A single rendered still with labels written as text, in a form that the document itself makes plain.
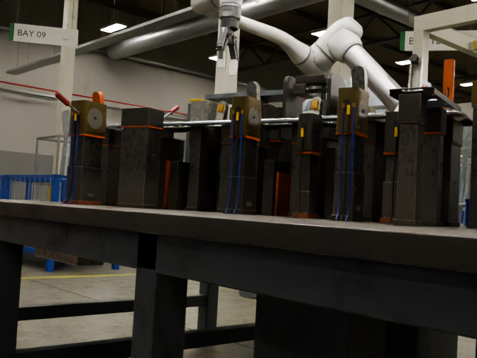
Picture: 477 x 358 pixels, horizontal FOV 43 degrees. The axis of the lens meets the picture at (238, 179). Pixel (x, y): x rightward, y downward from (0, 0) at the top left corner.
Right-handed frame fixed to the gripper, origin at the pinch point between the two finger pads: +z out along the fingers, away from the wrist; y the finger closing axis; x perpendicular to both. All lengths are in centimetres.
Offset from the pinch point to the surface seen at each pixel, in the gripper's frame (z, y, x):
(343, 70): -173, -735, -80
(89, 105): 23, 49, -32
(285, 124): 28, 37, 36
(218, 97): 12.7, 6.0, -0.7
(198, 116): 22.5, 21.1, -2.3
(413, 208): 54, 93, 80
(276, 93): 12.4, 12.0, 24.9
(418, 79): 13, 37, 77
